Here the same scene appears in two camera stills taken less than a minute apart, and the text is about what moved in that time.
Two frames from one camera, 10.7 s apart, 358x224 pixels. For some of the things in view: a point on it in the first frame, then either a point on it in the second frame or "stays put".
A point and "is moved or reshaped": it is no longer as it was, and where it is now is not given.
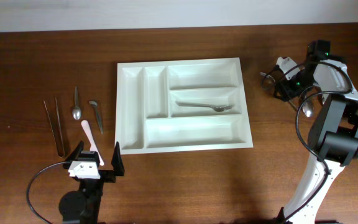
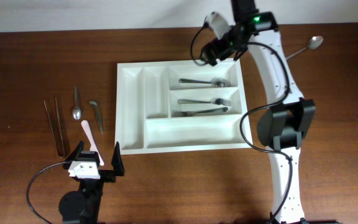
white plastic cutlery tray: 183,105 stays put
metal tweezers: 59,128 stays put
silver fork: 264,74 to 181,114
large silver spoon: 307,107 is moved or reshaped
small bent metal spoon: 94,104 stays put
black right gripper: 284,89 to 223,52
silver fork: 219,108 is moved or reshaped
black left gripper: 110,175 stays put
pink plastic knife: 84,125 stays put
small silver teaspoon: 76,112 stays put
